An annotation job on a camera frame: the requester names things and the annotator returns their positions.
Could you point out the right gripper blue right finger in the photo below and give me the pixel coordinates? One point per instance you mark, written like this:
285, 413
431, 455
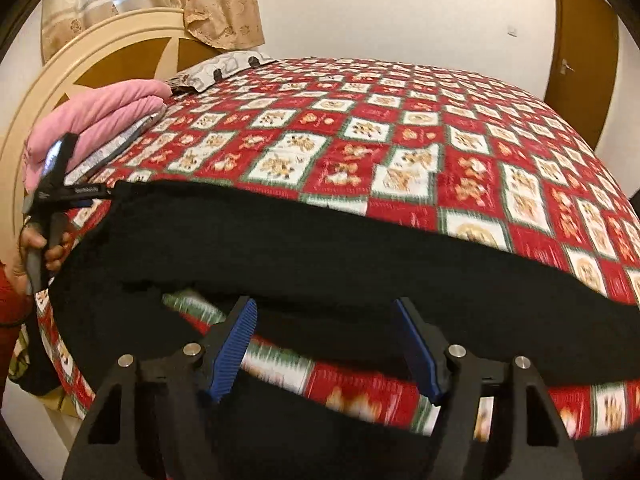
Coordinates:
425, 348

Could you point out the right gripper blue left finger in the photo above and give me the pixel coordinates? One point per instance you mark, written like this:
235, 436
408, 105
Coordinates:
224, 347

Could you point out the black pants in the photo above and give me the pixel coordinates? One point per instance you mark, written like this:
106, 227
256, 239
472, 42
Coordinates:
170, 259

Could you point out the red sleeve forearm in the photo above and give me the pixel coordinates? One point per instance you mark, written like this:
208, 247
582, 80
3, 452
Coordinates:
14, 307

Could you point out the white patterned pillow under quilt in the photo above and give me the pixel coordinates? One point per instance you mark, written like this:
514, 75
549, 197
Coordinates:
111, 149

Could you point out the pink folded quilt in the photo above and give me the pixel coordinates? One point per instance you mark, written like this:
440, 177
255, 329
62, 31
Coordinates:
96, 116

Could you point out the cream wooden headboard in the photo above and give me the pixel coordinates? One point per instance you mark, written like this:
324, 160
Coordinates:
147, 43

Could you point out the grey patterned pillow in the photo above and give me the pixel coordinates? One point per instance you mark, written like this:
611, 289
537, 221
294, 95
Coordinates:
206, 74

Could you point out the red patchwork bedspread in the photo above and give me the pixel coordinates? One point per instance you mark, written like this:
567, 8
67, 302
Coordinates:
440, 150

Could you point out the brown wooden door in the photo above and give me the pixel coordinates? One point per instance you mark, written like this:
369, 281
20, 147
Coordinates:
586, 35

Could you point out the silver door handle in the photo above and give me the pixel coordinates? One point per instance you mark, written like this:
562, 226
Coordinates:
565, 67

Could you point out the white wall switch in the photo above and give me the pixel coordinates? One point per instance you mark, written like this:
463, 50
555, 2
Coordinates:
512, 31

